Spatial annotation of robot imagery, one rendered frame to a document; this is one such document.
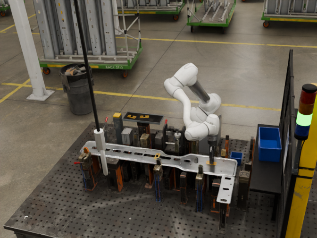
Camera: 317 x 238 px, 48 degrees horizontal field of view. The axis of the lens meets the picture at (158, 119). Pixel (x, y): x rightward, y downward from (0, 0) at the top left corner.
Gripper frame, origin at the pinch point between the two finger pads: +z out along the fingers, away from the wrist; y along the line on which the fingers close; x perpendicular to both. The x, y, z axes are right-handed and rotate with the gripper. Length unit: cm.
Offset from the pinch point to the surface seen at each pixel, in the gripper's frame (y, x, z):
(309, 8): -706, 116, 59
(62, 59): -335, -346, 72
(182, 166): 8.7, -22.5, 5.1
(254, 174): 9.1, 35.0, 1.9
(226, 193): 31.5, 16.3, 5.1
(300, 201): 53, 64, -19
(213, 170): 7.1, 3.2, 5.0
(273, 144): -33, 48, 1
